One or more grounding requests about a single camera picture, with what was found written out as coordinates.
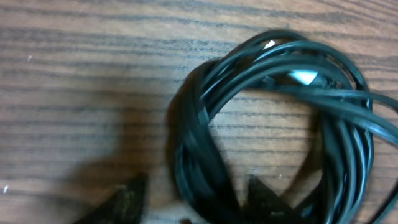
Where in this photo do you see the black USB cable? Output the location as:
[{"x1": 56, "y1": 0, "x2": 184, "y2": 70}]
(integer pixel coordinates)
[{"x1": 166, "y1": 29, "x2": 398, "y2": 224}]

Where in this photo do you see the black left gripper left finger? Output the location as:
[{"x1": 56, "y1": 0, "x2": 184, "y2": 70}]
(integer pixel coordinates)
[{"x1": 73, "y1": 174, "x2": 148, "y2": 224}]

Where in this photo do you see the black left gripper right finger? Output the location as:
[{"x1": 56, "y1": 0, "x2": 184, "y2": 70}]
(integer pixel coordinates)
[{"x1": 244, "y1": 175, "x2": 299, "y2": 224}]

